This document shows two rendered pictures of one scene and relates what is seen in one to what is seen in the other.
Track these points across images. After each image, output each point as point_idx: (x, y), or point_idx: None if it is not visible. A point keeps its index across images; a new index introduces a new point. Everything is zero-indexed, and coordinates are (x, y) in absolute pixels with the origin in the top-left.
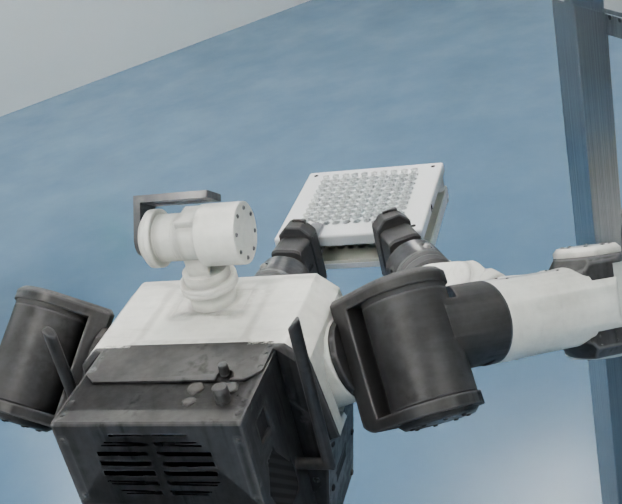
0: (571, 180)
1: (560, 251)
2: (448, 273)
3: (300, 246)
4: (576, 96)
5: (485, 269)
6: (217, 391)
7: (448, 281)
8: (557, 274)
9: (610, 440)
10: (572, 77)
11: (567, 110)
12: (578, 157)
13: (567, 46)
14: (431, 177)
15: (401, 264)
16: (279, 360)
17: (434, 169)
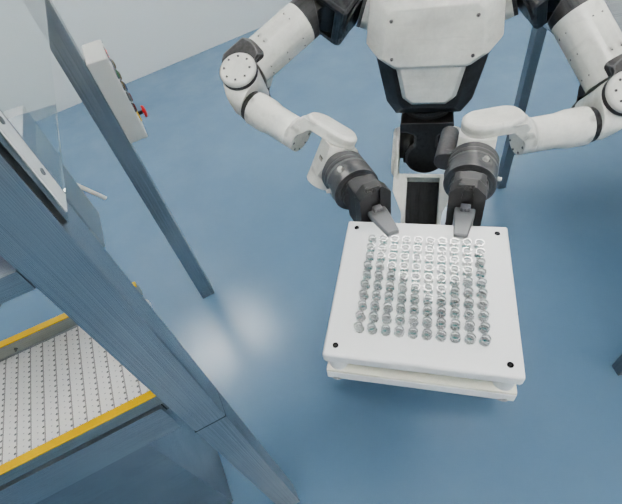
0: (189, 370)
1: (251, 58)
2: (323, 120)
3: (457, 176)
4: (134, 290)
5: (298, 121)
6: None
7: (323, 117)
8: (259, 30)
9: (263, 448)
10: (122, 278)
11: (149, 320)
12: (171, 339)
13: (101, 255)
14: (338, 316)
15: (361, 159)
16: None
17: (333, 335)
